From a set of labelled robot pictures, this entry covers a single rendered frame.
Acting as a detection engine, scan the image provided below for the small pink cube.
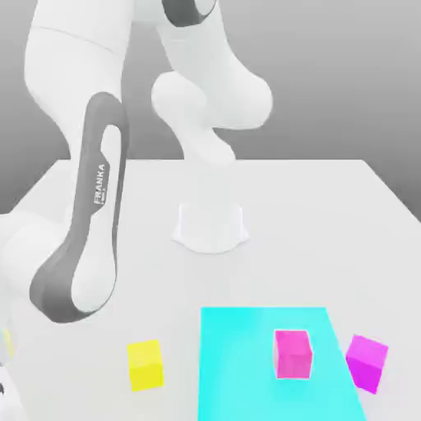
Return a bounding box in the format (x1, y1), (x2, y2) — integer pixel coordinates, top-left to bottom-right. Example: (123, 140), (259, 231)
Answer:
(274, 329), (313, 381)

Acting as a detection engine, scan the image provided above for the small yellow cube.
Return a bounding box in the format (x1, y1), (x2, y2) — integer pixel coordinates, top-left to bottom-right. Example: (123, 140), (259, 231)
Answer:
(127, 339), (165, 393)

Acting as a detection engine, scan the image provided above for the small magenta cube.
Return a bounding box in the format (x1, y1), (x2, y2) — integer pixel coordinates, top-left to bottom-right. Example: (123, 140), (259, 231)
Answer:
(345, 334), (390, 396)

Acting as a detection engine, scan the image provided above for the large cyan box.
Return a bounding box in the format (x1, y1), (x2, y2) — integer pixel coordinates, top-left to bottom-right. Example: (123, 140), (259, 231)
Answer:
(197, 306), (368, 421)

